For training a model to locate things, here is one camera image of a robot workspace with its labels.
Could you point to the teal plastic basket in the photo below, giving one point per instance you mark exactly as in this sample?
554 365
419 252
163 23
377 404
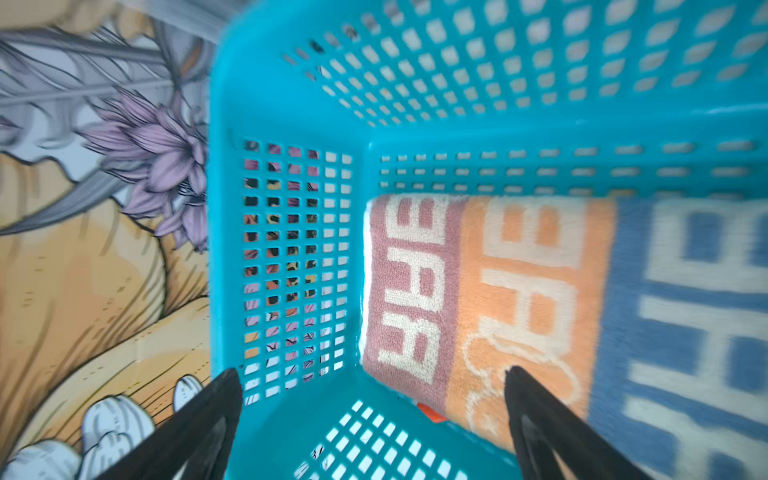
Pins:
320 107

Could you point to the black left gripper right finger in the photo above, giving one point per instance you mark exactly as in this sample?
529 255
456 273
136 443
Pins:
548 435

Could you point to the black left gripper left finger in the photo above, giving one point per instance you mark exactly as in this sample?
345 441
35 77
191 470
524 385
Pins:
196 442

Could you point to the striped rabbit lettering towel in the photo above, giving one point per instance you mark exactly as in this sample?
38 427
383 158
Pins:
646 318

